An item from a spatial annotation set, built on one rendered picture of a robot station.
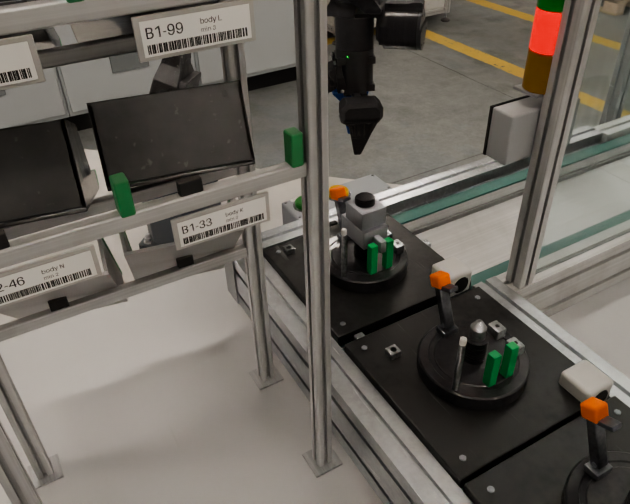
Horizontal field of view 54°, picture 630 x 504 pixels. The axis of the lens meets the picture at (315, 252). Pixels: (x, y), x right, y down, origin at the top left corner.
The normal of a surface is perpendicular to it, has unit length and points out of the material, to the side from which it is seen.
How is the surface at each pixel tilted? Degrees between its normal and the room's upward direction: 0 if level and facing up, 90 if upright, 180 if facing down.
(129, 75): 90
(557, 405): 0
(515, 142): 90
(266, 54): 90
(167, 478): 0
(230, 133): 65
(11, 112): 90
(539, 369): 0
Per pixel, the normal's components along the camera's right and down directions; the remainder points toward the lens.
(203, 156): 0.30, 0.16
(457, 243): -0.02, -0.80
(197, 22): 0.50, 0.51
